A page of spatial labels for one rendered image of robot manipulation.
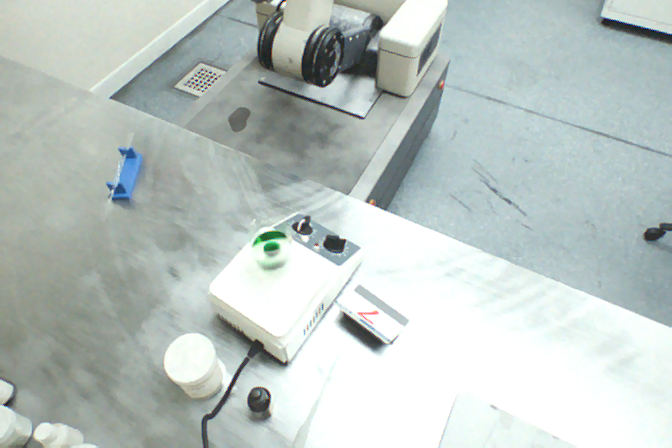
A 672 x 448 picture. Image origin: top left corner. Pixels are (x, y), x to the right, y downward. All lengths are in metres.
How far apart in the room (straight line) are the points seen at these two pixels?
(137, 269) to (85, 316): 0.09
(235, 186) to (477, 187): 1.20
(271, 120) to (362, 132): 0.29
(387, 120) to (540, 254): 0.71
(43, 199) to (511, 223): 1.44
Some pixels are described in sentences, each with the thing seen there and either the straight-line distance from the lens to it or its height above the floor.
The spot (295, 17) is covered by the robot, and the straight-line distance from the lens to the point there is 1.34.
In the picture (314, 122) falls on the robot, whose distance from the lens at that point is 1.47.
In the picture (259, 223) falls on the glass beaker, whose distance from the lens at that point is 0.58.
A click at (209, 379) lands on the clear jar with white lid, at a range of 0.60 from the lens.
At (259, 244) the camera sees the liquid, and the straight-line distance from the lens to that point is 0.59.
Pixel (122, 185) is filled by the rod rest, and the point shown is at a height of 0.78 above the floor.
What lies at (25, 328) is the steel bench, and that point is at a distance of 0.80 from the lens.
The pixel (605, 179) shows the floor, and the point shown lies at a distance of 2.08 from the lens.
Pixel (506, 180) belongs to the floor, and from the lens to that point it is 1.90.
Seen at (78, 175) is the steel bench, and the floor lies 0.75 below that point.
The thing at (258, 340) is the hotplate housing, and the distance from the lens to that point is 0.63.
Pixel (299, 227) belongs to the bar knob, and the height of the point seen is 0.82.
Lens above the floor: 1.37
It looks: 53 degrees down
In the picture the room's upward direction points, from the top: 1 degrees counter-clockwise
